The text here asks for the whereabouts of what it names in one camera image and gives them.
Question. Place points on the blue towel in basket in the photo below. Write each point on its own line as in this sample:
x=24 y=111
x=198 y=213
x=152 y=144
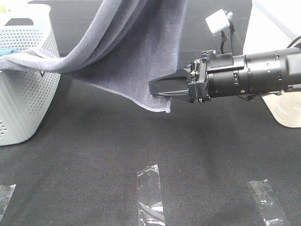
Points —
x=5 y=52

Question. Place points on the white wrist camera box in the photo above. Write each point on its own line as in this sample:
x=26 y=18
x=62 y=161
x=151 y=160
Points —
x=218 y=21

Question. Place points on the clear tape strip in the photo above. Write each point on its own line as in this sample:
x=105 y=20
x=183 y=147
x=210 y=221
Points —
x=6 y=193
x=149 y=198
x=268 y=204

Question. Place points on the left clear tape strip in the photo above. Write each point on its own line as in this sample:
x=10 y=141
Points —
x=6 y=193

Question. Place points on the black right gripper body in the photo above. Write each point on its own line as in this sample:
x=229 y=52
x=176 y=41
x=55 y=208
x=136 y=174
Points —
x=214 y=75

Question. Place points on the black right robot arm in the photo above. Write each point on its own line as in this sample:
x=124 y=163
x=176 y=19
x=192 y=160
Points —
x=271 y=72

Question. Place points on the cream plastic storage box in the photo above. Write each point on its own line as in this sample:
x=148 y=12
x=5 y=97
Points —
x=274 y=24

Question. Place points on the grey towel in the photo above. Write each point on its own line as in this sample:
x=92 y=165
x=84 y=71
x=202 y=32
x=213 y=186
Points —
x=128 y=44

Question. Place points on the right clear tape strip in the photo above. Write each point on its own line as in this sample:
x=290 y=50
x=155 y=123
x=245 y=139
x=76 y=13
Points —
x=268 y=204

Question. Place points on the centre clear tape strip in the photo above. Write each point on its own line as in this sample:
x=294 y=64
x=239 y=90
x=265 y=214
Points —
x=149 y=198

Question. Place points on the grey perforated laundry basket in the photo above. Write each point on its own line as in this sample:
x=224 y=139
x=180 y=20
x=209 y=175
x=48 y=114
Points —
x=25 y=96

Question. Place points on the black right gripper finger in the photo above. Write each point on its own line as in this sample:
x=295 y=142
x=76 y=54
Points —
x=178 y=74
x=169 y=87

